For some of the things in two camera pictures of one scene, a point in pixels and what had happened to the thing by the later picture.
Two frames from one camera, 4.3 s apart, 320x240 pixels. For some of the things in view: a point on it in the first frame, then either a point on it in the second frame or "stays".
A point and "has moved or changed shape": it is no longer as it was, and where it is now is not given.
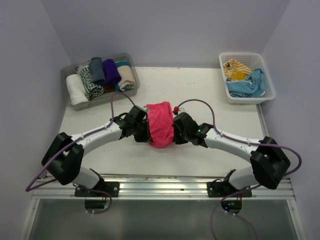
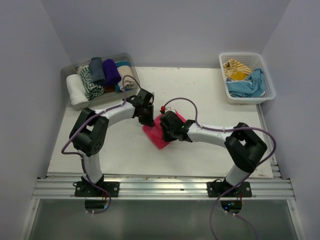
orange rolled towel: (109, 88) stays
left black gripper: (146, 137) → (148, 121)
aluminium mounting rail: (158, 187) stays
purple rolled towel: (111, 74) stays
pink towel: (160, 118) has moved or changed shape
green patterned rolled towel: (92, 91) stays
